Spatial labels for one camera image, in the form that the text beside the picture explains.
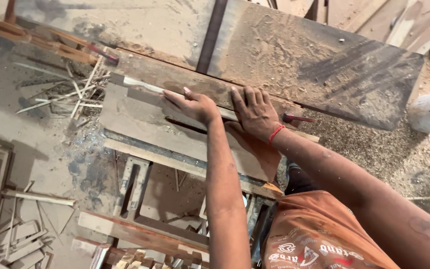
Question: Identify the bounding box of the row of small wooden blocks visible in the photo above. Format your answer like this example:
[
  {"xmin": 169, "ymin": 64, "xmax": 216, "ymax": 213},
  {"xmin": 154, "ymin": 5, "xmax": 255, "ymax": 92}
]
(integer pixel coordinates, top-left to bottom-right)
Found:
[{"xmin": 90, "ymin": 245, "xmax": 204, "ymax": 269}]

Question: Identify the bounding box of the person's left hand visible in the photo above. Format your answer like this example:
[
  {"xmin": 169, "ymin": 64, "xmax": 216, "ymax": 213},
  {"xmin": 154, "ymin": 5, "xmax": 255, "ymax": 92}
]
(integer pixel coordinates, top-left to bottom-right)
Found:
[{"xmin": 161, "ymin": 87, "xmax": 221, "ymax": 127}]

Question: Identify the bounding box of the pile of cut wooden pieces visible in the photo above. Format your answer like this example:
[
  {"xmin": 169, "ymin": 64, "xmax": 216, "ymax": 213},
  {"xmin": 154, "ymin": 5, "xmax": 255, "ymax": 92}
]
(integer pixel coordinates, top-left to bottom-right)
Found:
[{"xmin": 0, "ymin": 134, "xmax": 78, "ymax": 269}]

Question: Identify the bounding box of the grey saw table top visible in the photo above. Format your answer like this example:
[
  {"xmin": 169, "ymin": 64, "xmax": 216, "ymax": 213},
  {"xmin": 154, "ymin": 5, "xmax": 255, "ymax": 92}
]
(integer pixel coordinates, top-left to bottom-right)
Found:
[{"xmin": 99, "ymin": 72, "xmax": 283, "ymax": 184}]

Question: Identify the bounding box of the orange printed shirt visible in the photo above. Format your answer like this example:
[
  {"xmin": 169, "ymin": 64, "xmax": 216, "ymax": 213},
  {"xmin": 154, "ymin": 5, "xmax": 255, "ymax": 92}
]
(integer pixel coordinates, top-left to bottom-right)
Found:
[{"xmin": 261, "ymin": 191, "xmax": 400, "ymax": 269}]

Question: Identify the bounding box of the person's right hand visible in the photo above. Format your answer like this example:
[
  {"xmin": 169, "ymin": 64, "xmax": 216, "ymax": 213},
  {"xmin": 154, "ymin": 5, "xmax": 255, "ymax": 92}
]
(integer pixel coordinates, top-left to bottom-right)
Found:
[{"xmin": 230, "ymin": 86, "xmax": 283, "ymax": 142}]

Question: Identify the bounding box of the brown wooden fence board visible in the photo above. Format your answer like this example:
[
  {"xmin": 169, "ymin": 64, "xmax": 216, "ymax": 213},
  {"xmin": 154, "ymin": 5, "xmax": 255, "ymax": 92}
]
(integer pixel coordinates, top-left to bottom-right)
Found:
[{"xmin": 102, "ymin": 48, "xmax": 306, "ymax": 126}]

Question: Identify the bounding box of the red clamp handle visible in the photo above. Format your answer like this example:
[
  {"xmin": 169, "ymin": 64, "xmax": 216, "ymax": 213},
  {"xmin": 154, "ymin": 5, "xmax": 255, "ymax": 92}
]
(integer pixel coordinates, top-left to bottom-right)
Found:
[
  {"xmin": 87, "ymin": 43, "xmax": 120, "ymax": 66},
  {"xmin": 282, "ymin": 113, "xmax": 317, "ymax": 125}
]

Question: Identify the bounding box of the saw table wooden frame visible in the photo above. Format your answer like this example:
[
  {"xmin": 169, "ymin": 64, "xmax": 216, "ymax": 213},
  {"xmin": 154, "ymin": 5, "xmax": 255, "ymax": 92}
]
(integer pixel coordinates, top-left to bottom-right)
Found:
[{"xmin": 71, "ymin": 129, "xmax": 284, "ymax": 269}]

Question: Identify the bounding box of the pale wooden strip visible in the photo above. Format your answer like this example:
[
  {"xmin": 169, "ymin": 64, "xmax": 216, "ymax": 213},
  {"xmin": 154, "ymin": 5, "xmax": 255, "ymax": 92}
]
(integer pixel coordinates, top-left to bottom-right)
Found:
[{"xmin": 123, "ymin": 76, "xmax": 239, "ymax": 122}]

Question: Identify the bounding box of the heap of thin wood offcuts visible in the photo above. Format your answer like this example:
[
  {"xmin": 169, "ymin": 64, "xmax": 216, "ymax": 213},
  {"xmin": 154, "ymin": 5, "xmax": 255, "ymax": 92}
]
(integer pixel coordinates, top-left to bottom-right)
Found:
[{"xmin": 15, "ymin": 56, "xmax": 112, "ymax": 121}]

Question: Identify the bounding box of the stack of wooden planks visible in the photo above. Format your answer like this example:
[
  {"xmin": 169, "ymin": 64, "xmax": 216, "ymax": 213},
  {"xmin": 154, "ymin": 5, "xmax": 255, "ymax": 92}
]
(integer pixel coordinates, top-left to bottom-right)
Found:
[{"xmin": 250, "ymin": 0, "xmax": 430, "ymax": 88}]

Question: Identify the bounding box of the red thread wristband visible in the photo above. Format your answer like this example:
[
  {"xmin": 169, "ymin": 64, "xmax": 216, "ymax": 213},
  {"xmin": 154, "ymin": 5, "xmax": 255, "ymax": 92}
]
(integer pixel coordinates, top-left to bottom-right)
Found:
[{"xmin": 268, "ymin": 125, "xmax": 286, "ymax": 145}]

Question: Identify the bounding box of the pale wooden stick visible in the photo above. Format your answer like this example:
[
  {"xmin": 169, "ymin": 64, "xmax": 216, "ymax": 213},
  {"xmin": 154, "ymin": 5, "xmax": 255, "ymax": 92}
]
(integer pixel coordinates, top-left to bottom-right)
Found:
[{"xmin": 1, "ymin": 189, "xmax": 77, "ymax": 207}]

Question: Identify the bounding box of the large dusty wooden plank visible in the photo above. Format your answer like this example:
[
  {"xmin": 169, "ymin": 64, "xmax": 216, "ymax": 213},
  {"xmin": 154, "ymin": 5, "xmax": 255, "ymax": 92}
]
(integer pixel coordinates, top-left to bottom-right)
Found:
[{"xmin": 0, "ymin": 0, "xmax": 425, "ymax": 131}]

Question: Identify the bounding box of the long brown wooden rail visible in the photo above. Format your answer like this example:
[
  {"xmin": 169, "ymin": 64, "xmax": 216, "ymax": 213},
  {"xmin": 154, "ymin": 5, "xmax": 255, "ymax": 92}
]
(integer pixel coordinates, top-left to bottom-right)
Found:
[{"xmin": 0, "ymin": 15, "xmax": 100, "ymax": 65}]

